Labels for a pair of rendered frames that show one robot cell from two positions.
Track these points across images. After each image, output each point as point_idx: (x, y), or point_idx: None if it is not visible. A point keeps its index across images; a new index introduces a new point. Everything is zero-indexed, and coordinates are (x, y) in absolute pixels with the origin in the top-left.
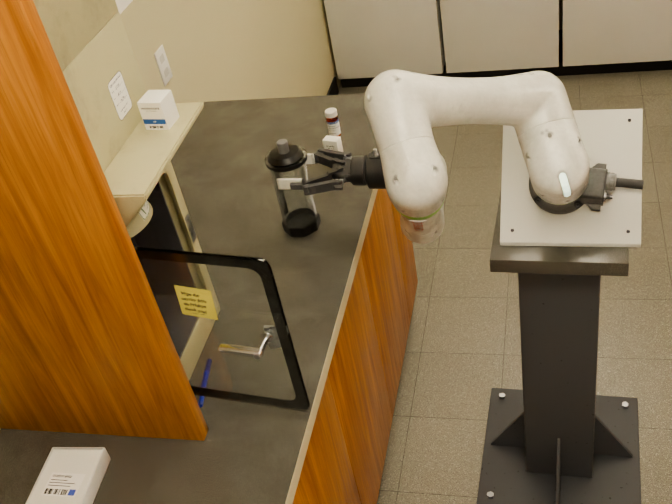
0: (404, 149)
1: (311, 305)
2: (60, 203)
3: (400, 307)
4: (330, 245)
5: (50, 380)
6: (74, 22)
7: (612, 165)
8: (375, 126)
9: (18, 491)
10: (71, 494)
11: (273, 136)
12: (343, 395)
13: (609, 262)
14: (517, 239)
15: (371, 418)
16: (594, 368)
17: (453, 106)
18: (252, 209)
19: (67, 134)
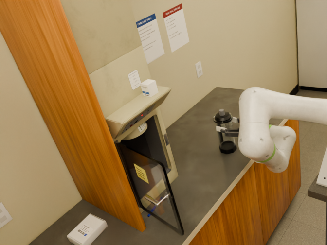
0: (248, 126)
1: (213, 186)
2: (86, 119)
3: (282, 196)
4: (235, 161)
5: (93, 187)
6: (114, 47)
7: None
8: (240, 112)
9: (74, 226)
10: (84, 235)
11: (236, 106)
12: (224, 231)
13: None
14: (326, 183)
15: (245, 244)
16: None
17: (285, 110)
18: (211, 136)
19: (85, 92)
